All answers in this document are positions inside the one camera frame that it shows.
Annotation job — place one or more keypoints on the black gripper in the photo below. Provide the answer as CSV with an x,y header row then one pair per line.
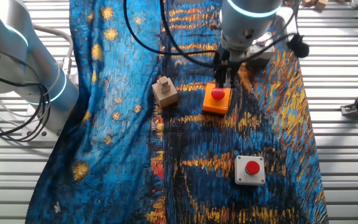
x,y
224,67

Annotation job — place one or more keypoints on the orange box red mushroom button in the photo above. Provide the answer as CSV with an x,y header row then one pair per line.
x,y
211,104

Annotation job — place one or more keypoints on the grey box red mushroom button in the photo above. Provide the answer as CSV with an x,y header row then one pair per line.
x,y
241,177

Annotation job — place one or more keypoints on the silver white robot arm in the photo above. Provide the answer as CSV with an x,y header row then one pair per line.
x,y
45,81

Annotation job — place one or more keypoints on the stepped wooden block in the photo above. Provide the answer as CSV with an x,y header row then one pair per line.
x,y
166,98

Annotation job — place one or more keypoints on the small wooden block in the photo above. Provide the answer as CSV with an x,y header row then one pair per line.
x,y
308,2
322,4

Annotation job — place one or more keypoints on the starry night print cloth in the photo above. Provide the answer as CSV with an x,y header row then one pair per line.
x,y
120,155

